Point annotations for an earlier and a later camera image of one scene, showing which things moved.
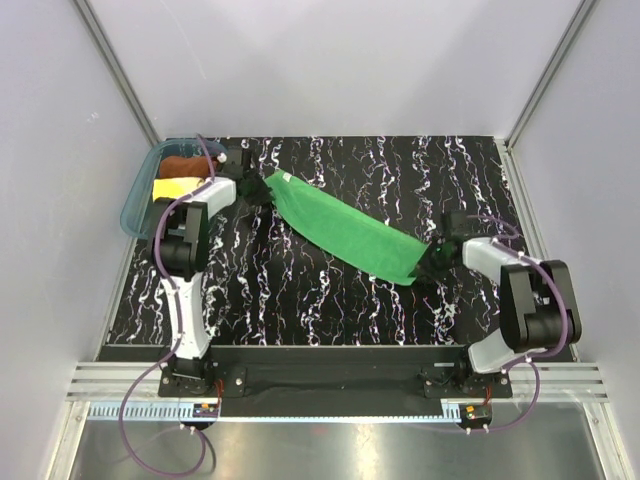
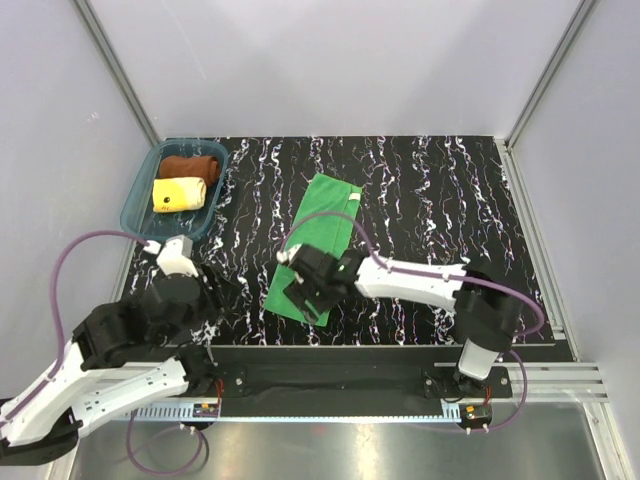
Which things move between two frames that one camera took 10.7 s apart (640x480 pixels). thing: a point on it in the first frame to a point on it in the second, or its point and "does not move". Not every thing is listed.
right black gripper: x=424 y=272 to x=298 y=292
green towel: x=356 y=236 to x=329 y=216
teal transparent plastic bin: x=134 y=215 does not move
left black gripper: x=264 y=196 to x=222 y=297
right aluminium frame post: x=582 y=14 does not move
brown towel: x=194 y=167 does not move
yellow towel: x=175 y=187 does not move
